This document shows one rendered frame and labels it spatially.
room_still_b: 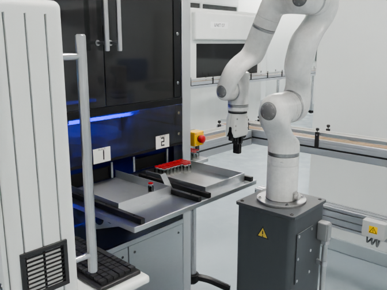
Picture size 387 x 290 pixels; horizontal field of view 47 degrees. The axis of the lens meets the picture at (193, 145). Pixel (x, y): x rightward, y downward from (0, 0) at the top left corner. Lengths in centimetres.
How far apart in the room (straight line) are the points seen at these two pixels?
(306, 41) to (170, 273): 132
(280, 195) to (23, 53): 109
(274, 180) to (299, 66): 43
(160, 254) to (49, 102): 134
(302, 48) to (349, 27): 155
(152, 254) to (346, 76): 177
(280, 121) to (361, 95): 157
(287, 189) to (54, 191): 94
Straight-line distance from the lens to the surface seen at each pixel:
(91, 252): 120
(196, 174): 202
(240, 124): 181
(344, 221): 268
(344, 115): 319
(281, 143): 167
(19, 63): 100
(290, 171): 171
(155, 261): 221
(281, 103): 160
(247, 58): 173
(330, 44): 320
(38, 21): 102
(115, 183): 192
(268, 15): 170
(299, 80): 167
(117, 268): 135
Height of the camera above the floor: 146
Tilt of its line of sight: 13 degrees down
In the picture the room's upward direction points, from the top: straight up
